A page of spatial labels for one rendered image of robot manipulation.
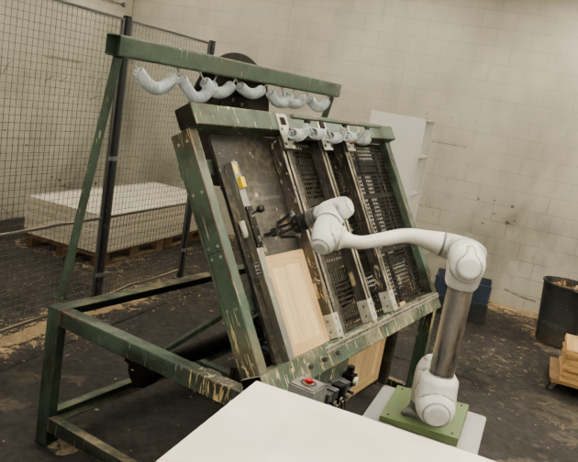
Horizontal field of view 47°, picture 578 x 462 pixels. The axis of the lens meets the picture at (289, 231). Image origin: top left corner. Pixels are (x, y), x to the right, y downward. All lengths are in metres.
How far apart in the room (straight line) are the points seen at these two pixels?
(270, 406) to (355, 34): 8.10
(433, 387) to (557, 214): 5.70
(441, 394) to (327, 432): 2.11
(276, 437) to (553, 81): 7.76
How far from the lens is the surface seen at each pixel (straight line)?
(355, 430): 0.68
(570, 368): 6.03
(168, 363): 3.14
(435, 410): 2.74
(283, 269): 3.19
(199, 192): 2.88
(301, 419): 0.68
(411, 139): 6.97
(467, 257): 2.55
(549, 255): 8.34
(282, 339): 3.02
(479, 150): 8.27
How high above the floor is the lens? 2.06
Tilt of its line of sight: 11 degrees down
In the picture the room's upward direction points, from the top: 10 degrees clockwise
